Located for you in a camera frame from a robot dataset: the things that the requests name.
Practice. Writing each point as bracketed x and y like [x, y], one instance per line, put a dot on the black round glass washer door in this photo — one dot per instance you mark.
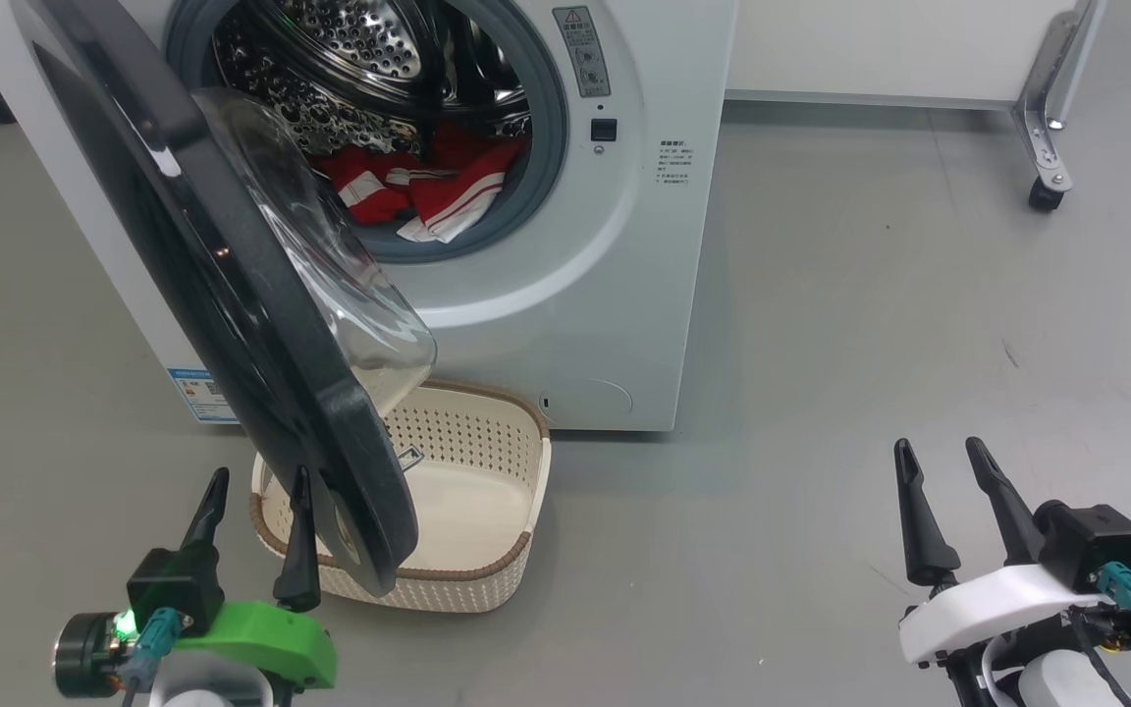
[261, 344]

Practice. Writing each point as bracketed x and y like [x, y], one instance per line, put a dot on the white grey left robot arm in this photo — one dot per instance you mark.
[202, 692]

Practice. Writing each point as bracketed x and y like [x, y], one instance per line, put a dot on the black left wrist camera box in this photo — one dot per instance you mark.
[173, 589]

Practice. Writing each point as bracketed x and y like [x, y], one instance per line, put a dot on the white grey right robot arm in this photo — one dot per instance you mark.
[1056, 687]

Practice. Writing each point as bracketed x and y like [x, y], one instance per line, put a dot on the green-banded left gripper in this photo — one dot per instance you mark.
[271, 638]

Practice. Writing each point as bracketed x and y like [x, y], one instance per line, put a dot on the grey warning label sticker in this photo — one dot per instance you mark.
[582, 54]

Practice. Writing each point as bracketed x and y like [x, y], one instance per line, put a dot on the cream perforated laundry basket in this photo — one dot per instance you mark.
[487, 471]

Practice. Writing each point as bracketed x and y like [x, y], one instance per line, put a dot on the stainless steel washing machine drum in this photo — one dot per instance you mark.
[350, 49]

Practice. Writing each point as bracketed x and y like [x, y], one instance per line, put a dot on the red white jersey garment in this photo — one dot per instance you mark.
[467, 191]
[369, 196]

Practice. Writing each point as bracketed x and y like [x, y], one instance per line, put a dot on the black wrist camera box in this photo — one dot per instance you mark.
[1096, 540]
[173, 589]

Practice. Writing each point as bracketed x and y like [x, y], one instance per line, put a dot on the white partition panel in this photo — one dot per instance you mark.
[870, 44]

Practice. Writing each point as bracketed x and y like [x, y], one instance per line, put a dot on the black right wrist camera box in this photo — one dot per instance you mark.
[1096, 540]

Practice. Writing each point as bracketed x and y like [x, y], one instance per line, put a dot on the blue energy label sticker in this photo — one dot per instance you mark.
[197, 398]

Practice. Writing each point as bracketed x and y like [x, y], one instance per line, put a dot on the white front-load washing machine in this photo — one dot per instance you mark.
[624, 295]

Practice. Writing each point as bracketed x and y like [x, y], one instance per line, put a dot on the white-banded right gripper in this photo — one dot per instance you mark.
[978, 614]

